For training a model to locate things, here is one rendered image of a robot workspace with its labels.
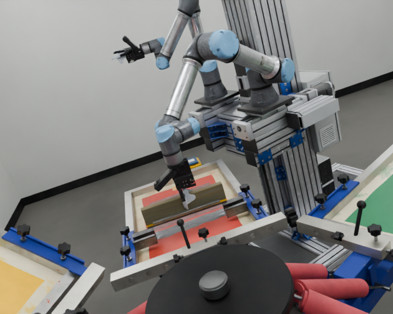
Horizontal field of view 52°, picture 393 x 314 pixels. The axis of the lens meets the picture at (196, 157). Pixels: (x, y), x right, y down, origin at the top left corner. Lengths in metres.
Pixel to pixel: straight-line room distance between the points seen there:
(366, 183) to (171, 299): 1.16
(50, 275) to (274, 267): 0.86
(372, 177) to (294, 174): 0.82
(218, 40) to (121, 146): 3.89
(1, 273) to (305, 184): 1.86
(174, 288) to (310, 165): 1.89
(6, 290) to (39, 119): 4.09
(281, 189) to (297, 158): 0.22
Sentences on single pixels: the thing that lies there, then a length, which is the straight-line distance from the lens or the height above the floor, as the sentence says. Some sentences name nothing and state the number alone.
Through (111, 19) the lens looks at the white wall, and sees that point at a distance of 5.19.
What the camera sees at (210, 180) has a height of 0.95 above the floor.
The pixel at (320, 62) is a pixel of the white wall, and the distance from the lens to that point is 5.87.
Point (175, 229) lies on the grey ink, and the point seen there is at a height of 0.96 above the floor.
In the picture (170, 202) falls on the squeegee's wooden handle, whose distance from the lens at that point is 1.67.
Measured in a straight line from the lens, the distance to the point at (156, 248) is 1.75.
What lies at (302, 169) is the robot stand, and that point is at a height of 0.68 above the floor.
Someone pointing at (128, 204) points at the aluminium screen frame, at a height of 0.99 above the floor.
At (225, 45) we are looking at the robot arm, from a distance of 1.70.
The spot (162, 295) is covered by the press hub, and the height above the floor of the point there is 1.32.
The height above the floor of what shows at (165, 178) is 1.25.
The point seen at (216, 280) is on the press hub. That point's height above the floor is 1.35.
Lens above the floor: 1.87
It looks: 21 degrees down
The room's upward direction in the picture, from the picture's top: 17 degrees counter-clockwise
